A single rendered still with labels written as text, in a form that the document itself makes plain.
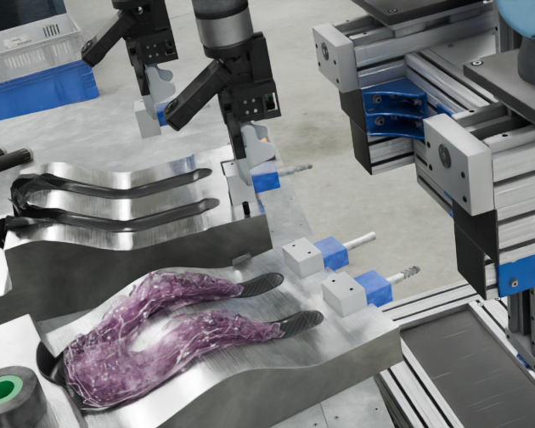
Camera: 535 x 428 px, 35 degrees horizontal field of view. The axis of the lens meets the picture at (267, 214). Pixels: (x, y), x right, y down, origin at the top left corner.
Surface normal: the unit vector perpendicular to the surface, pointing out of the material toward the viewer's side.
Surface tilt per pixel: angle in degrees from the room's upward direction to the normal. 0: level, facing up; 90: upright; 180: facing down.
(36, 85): 91
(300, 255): 0
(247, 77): 90
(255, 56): 90
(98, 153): 0
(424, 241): 0
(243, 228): 90
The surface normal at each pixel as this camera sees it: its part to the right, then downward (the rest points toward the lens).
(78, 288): 0.16, 0.47
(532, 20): -0.33, 0.62
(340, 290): -0.18, -0.85
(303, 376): 0.44, 0.38
